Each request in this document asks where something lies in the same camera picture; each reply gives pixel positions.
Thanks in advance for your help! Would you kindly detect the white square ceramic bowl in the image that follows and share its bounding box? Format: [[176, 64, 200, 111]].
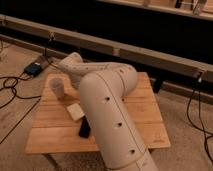
[[67, 103, 85, 121]]

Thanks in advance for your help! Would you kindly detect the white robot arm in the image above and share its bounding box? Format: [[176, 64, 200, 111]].
[[59, 52, 158, 171]]

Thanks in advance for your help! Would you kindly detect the translucent plastic cup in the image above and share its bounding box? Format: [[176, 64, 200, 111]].
[[49, 78, 65, 99]]

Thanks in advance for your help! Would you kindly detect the black rectangular remote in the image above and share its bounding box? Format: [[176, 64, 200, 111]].
[[78, 118, 90, 138]]

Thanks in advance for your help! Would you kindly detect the wooden board table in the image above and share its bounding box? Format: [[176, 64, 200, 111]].
[[25, 72, 171, 154]]

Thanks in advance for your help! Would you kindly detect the blue black power adapter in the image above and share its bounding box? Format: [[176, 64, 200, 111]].
[[24, 63, 42, 76]]

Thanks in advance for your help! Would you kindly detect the long metal rail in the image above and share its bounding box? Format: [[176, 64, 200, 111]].
[[0, 14, 213, 83]]

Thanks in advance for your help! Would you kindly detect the black floor cable right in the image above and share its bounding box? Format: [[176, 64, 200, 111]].
[[186, 74, 213, 164]]

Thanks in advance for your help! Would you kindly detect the black floor cable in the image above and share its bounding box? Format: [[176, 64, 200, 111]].
[[186, 74, 213, 164], [0, 74, 42, 145]]

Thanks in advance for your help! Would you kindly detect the black floor cable left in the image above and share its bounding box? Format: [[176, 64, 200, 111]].
[[0, 74, 42, 145]]

